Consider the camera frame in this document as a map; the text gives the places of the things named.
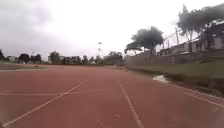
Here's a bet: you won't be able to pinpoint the distant low building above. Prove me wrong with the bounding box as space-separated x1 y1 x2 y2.
102 54 125 66

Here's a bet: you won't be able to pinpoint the floodlight pole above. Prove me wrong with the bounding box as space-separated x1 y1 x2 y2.
97 41 104 64

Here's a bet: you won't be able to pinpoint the red running track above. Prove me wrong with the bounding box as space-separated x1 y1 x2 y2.
0 64 224 128

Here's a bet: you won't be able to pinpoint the flat-topped tree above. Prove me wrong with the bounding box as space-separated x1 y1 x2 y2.
123 25 165 57

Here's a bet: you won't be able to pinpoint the puddle of water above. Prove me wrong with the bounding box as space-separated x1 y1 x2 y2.
152 74 171 85

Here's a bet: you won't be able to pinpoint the row of distant trees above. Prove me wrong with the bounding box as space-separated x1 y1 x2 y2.
0 49 124 66

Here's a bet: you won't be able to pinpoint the utility pole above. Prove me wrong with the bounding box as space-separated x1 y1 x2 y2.
175 27 181 46

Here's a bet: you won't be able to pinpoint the white lane lines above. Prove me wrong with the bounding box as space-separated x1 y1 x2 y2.
0 79 224 128

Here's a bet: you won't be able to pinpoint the grass strip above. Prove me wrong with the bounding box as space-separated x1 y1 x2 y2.
128 59 224 80

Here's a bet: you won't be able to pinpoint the tall dark tree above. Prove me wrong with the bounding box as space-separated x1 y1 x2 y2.
175 3 224 52

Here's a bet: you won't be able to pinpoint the grass field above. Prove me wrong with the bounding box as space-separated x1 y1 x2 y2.
0 61 48 71

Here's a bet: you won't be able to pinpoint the grey boundary wall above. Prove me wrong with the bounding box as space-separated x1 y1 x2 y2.
123 49 224 67

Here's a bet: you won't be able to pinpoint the building behind wall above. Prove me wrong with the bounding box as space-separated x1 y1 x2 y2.
158 23 224 58

